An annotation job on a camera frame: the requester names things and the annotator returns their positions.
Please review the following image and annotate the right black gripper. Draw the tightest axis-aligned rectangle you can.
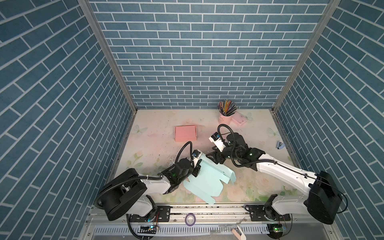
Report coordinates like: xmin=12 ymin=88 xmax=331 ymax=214
xmin=204 ymin=143 xmax=241 ymax=164

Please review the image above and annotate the light blue paper box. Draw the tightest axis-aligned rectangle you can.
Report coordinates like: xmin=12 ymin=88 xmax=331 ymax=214
xmin=183 ymin=153 xmax=236 ymax=205

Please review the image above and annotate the pink paper box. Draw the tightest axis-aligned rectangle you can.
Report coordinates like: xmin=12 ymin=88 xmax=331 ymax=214
xmin=175 ymin=125 xmax=197 ymax=142

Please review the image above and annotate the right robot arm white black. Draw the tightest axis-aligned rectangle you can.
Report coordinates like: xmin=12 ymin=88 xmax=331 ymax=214
xmin=207 ymin=124 xmax=347 ymax=225

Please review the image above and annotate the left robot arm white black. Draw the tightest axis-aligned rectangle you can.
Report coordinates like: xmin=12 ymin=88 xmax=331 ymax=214
xmin=94 ymin=141 xmax=202 ymax=222

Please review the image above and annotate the pink metal pencil cup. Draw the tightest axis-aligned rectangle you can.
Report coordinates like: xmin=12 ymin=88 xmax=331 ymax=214
xmin=218 ymin=114 xmax=232 ymax=126

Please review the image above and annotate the pink pencil case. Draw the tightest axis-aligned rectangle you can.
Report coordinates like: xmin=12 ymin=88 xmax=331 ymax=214
xmin=232 ymin=112 xmax=248 ymax=127

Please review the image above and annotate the coloured pencils bundle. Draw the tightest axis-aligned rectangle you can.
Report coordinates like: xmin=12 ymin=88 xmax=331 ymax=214
xmin=217 ymin=100 xmax=238 ymax=117

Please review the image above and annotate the small blue clip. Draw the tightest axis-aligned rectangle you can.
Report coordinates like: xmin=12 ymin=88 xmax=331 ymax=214
xmin=276 ymin=141 xmax=286 ymax=150

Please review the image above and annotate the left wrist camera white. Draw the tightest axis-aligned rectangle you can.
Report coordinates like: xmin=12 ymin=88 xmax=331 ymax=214
xmin=192 ymin=150 xmax=203 ymax=168

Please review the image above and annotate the purple tape ring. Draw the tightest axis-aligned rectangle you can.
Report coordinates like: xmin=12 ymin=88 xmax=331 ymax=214
xmin=184 ymin=212 xmax=197 ymax=227

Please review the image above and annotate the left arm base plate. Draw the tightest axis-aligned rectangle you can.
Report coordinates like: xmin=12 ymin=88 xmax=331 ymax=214
xmin=129 ymin=206 xmax=172 ymax=223

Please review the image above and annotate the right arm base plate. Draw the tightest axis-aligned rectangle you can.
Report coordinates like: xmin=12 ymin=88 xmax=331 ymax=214
xmin=244 ymin=205 xmax=292 ymax=222

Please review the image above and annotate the white tool on rail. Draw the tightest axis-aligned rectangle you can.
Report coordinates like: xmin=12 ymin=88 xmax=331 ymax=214
xmin=220 ymin=221 xmax=247 ymax=240

